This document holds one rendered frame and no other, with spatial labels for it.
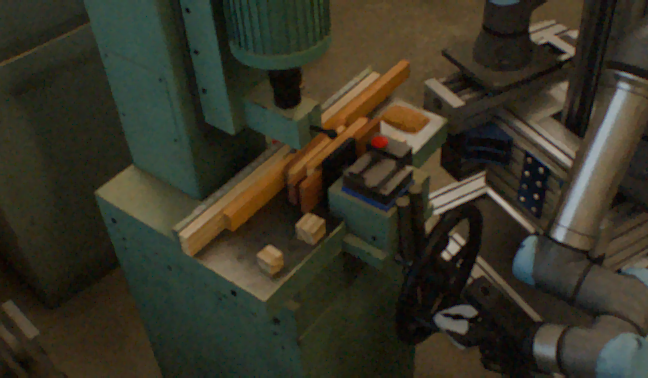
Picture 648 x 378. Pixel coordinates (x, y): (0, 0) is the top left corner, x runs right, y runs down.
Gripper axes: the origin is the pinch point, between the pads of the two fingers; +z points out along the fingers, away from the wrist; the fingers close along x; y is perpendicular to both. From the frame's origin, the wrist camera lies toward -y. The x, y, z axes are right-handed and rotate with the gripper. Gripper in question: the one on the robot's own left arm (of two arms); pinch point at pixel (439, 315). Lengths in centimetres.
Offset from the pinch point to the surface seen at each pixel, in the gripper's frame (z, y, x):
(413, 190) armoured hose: 6.9, -16.5, 13.5
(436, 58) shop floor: 143, 36, 174
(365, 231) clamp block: 14.7, -13.1, 5.4
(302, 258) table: 18.6, -16.5, -6.4
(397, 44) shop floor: 162, 26, 174
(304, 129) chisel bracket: 22.3, -32.9, 10.1
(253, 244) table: 26.9, -21.1, -9.0
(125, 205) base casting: 65, -30, -11
